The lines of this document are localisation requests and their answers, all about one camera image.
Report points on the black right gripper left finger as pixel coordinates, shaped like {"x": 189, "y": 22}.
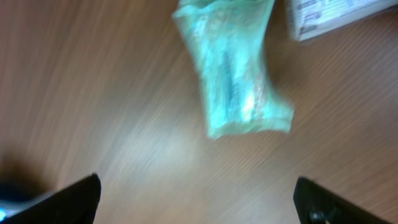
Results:
{"x": 76, "y": 203}

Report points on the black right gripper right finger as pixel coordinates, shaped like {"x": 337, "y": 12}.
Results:
{"x": 317, "y": 205}

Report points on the white paper tissue pack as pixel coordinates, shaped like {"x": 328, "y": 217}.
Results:
{"x": 310, "y": 18}

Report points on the teal wet wipes pack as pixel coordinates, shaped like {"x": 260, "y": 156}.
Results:
{"x": 226, "y": 42}

